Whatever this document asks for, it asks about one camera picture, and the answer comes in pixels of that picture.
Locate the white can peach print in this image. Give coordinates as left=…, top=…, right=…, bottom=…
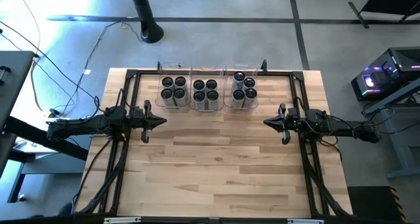
left=243, top=77, right=257, bottom=91
left=244, top=87, right=259, bottom=108
left=231, top=89, right=246, bottom=108
left=232, top=70, right=246, bottom=91

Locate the white label strip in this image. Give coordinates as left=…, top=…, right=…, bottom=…
left=103, top=217, right=142, bottom=224
left=287, top=218, right=325, bottom=224

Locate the black desk leg beam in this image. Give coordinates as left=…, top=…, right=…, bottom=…
left=3, top=115, right=90, bottom=162

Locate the black computer tower with lights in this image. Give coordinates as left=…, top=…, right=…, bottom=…
left=350, top=46, right=420, bottom=102

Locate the black folding stand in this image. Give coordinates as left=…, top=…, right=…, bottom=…
left=347, top=0, right=420, bottom=30

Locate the black floor stand pole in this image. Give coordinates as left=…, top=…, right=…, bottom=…
left=127, top=0, right=165, bottom=44

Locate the white paper sheet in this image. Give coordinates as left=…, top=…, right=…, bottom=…
left=12, top=138, right=49, bottom=153

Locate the black cable bundle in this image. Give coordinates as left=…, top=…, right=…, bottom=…
left=300, top=135, right=352, bottom=217
left=74, top=131, right=132, bottom=215

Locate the tan floor cable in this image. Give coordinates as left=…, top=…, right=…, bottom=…
left=12, top=0, right=45, bottom=112

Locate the clear plastic bin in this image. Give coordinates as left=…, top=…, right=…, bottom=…
left=154, top=63, right=192, bottom=109
left=189, top=66, right=224, bottom=112
left=223, top=63, right=259, bottom=110

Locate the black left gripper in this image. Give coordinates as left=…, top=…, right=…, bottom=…
left=129, top=100, right=167, bottom=144

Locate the grey side table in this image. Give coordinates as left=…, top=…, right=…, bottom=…
left=0, top=51, right=36, bottom=133

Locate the grey metal stand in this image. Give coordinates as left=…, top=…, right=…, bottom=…
left=362, top=78, right=420, bottom=181

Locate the white can orange print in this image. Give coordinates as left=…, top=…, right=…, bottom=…
left=173, top=87, right=188, bottom=107
left=161, top=76, right=175, bottom=90
left=173, top=75, right=188, bottom=90
left=160, top=87, right=175, bottom=107

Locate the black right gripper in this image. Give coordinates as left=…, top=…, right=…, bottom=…
left=263, top=103, right=308, bottom=145

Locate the long black floor cable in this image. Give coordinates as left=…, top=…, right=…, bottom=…
left=60, top=21, right=145, bottom=116
left=0, top=20, right=101, bottom=115

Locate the black mat with hazard stripes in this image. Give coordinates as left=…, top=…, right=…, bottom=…
left=346, top=186, right=410, bottom=224

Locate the white can blue print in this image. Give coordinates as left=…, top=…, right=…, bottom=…
left=206, top=89, right=220, bottom=110
left=192, top=78, right=206, bottom=93
left=205, top=78, right=219, bottom=92
left=192, top=90, right=207, bottom=110

